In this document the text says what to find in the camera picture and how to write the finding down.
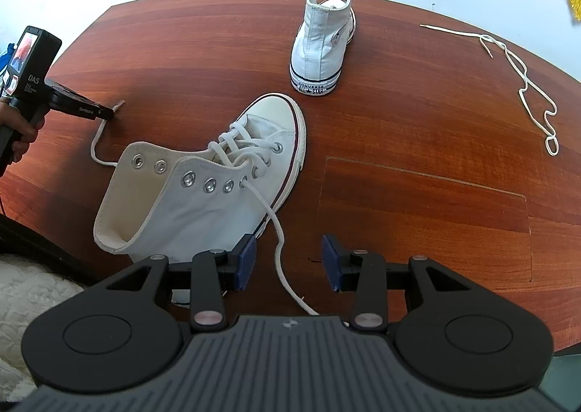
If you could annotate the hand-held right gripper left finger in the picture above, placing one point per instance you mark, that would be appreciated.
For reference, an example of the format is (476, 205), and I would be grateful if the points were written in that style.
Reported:
(247, 262)

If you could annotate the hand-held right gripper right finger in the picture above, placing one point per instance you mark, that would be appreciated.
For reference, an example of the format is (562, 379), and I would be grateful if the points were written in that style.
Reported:
(329, 262)

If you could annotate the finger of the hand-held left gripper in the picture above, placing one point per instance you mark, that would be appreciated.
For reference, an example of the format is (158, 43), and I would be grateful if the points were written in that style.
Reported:
(103, 113)

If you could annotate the white shoelace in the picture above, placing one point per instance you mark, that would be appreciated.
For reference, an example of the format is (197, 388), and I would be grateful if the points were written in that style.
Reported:
(522, 76)
(278, 253)

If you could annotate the cream high-top shoe red stripe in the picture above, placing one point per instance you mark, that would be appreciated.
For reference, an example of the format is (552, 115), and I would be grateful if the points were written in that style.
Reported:
(272, 117)

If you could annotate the white high-top shoe black stripe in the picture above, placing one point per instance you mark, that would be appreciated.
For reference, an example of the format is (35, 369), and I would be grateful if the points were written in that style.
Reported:
(317, 53)

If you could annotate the person's left hand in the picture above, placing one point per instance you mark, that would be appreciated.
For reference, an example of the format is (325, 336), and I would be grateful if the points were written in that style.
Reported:
(25, 133)

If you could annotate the person's white fleece clothing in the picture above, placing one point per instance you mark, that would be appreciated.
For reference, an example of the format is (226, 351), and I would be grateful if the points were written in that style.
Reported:
(27, 303)

